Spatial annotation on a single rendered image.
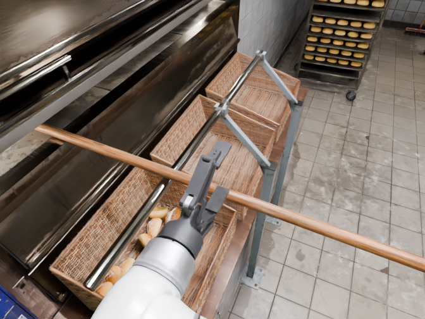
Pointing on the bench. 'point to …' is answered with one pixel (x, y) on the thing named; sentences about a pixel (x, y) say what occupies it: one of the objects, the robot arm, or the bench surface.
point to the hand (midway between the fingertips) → (222, 170)
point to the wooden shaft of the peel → (412, 261)
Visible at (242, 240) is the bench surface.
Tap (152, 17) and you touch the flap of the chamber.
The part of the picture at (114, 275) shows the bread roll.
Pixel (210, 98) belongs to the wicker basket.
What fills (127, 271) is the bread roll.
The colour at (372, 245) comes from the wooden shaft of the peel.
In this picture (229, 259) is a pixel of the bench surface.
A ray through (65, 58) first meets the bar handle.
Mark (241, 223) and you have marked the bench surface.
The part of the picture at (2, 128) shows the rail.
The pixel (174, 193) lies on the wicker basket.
